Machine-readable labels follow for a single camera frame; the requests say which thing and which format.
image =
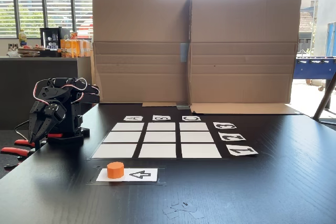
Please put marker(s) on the letter C paper sheet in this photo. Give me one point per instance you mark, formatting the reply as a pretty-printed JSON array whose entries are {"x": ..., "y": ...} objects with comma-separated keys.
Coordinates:
[{"x": 191, "y": 118}]

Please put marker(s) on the number 1 paper sheet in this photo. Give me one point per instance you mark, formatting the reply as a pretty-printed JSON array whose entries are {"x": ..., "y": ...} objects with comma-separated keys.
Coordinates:
[{"x": 241, "y": 151}]

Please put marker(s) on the blue foosball table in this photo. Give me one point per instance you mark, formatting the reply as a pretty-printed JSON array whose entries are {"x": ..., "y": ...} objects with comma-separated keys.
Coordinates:
[{"x": 313, "y": 69}]

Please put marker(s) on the wooden boards with fruit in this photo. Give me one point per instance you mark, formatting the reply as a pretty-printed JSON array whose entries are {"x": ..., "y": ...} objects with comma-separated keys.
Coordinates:
[{"x": 29, "y": 51}]

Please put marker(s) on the white nine-square grid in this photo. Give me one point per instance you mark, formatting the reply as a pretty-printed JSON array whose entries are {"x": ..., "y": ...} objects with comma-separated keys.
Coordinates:
[{"x": 159, "y": 137}]

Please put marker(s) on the grey tape strip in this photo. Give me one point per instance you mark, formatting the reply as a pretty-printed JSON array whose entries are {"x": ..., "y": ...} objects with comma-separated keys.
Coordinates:
[
  {"x": 183, "y": 107},
  {"x": 184, "y": 52}
]

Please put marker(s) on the yellow bottle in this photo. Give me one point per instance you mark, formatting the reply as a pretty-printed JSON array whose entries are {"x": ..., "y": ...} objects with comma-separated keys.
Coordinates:
[{"x": 22, "y": 39}]

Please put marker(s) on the brown cardboard panel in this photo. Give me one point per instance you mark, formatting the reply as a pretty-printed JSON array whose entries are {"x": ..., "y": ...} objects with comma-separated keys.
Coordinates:
[
  {"x": 244, "y": 51},
  {"x": 139, "y": 51}
]

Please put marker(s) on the number 2 paper sheet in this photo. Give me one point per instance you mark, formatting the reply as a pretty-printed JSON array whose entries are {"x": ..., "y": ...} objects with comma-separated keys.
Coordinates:
[{"x": 232, "y": 137}]

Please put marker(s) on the round orange token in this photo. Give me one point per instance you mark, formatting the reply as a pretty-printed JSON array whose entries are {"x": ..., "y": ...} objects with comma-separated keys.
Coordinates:
[{"x": 115, "y": 171}]

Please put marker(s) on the black mini fridge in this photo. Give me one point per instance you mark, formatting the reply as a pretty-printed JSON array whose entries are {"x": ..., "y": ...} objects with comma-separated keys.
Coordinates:
[{"x": 51, "y": 37}]

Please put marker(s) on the slanted metal table leg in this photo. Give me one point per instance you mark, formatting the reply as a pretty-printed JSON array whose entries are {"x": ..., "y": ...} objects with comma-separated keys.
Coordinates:
[{"x": 324, "y": 98}]

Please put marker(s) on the dark counter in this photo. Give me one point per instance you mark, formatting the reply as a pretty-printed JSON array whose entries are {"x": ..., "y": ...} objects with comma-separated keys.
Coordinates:
[{"x": 26, "y": 82}]

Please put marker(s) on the white arrow paper sheet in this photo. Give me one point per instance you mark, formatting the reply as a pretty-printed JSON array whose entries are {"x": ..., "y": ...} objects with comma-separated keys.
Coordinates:
[{"x": 153, "y": 175}]

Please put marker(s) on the number 3 paper sheet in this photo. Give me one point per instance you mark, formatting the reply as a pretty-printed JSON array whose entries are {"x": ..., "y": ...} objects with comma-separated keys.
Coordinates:
[{"x": 224, "y": 126}]

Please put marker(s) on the orange juice cartons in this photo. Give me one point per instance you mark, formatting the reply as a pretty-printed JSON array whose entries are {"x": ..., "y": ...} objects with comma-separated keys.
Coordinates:
[{"x": 74, "y": 48}]

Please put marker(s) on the letter A paper sheet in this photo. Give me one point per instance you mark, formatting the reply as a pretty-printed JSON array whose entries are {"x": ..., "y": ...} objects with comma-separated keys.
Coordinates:
[{"x": 133, "y": 118}]

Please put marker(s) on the letter B paper sheet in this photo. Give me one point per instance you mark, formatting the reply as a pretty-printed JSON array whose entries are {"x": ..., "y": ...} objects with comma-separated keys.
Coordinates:
[{"x": 161, "y": 118}]

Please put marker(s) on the black clamp with red knob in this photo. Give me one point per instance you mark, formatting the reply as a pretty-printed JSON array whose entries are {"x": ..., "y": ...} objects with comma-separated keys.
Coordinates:
[{"x": 55, "y": 135}]

